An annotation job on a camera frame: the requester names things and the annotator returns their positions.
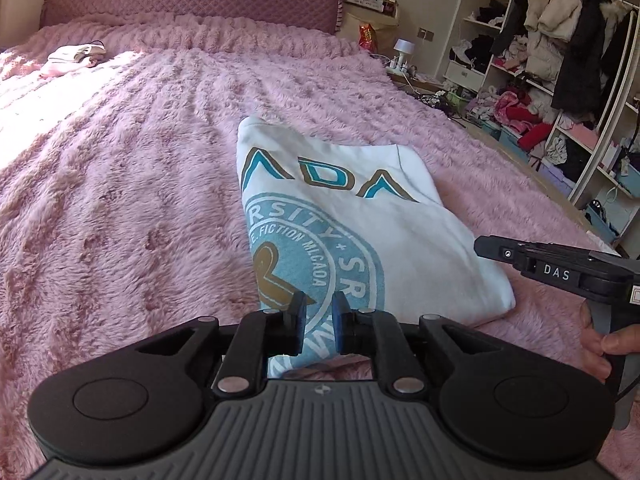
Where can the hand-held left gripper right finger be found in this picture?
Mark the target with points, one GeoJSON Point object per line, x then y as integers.
{"type": "Point", "coordinates": [341, 317]}

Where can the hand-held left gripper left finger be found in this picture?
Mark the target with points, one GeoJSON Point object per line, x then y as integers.
{"type": "Point", "coordinates": [299, 317]}

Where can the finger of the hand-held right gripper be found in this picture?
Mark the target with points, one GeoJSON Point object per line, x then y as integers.
{"type": "Point", "coordinates": [495, 250]}

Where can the white printed sweatshirt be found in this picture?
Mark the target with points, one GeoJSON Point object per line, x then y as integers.
{"type": "Point", "coordinates": [350, 220]}

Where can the red and pink clothes pile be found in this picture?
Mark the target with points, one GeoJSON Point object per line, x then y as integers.
{"type": "Point", "coordinates": [522, 115]}

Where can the small pink and white clothes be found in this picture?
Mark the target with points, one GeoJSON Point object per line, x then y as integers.
{"type": "Point", "coordinates": [70, 59]}

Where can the person's right hand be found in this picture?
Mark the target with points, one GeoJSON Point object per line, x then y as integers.
{"type": "Point", "coordinates": [592, 345]}

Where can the white open shelf unit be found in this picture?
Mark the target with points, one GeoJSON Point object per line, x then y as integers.
{"type": "Point", "coordinates": [600, 170]}

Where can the white storage box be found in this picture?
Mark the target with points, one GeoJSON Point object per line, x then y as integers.
{"type": "Point", "coordinates": [465, 76]}

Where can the black hanging coat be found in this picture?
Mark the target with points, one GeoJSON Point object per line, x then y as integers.
{"type": "Point", "coordinates": [590, 60]}

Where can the white bedside lamp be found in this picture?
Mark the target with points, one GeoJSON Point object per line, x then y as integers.
{"type": "Point", "coordinates": [402, 52]}

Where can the pink fluffy blanket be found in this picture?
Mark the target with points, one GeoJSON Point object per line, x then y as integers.
{"type": "Point", "coordinates": [125, 185]}

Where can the red snack bag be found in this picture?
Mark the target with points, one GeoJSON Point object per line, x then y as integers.
{"type": "Point", "coordinates": [367, 37]}

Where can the purple quilted headboard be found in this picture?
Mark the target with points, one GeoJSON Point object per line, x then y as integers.
{"type": "Point", "coordinates": [190, 0]}

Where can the wall switch plate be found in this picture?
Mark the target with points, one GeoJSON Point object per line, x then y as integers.
{"type": "Point", "coordinates": [425, 33]}

